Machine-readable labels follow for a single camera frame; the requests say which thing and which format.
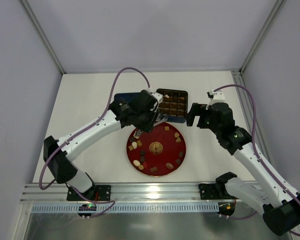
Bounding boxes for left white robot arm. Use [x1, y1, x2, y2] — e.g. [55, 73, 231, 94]
[43, 90, 164, 201]

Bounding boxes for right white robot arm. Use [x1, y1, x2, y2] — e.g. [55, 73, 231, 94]
[186, 102, 300, 236]

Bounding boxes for blue chocolate tin box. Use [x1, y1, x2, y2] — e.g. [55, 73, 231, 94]
[156, 88, 189, 124]

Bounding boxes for brown oval chocolate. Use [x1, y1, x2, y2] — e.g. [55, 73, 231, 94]
[166, 163, 174, 169]

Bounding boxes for blue tin lid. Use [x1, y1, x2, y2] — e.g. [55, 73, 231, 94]
[114, 92, 139, 103]

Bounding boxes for red round plate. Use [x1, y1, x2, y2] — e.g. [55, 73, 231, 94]
[126, 122, 187, 177]

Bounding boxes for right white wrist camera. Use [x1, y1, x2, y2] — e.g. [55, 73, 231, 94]
[207, 90, 226, 106]

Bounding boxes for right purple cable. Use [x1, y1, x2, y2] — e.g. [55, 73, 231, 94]
[213, 84, 300, 236]

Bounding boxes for purple cable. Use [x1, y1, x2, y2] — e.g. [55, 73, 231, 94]
[213, 84, 300, 236]
[38, 66, 152, 216]

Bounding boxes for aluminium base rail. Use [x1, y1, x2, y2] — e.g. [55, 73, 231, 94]
[19, 182, 266, 205]

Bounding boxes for slotted cable duct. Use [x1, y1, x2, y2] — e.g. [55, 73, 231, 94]
[31, 202, 219, 214]

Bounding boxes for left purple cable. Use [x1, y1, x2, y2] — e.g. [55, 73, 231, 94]
[38, 66, 152, 216]

